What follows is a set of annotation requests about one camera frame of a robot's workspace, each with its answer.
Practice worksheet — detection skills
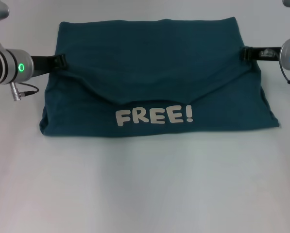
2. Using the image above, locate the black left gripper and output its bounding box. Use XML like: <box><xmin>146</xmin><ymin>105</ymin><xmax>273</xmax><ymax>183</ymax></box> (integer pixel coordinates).
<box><xmin>30</xmin><ymin>54</ymin><xmax>68</xmax><ymax>75</ymax></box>

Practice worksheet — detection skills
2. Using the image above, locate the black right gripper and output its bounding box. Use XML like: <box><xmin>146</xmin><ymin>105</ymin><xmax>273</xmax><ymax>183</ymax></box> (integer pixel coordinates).
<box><xmin>239</xmin><ymin>46</ymin><xmax>283</xmax><ymax>62</ymax></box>

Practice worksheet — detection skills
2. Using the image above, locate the teal blue shirt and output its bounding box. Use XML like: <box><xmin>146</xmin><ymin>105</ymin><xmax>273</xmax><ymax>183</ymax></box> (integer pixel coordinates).
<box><xmin>39</xmin><ymin>16</ymin><xmax>280</xmax><ymax>138</ymax></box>

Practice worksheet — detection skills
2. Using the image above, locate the left arm dark cable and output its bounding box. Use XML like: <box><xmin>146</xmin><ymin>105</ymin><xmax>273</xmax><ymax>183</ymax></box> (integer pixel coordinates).
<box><xmin>9</xmin><ymin>81</ymin><xmax>40</xmax><ymax>102</ymax></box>

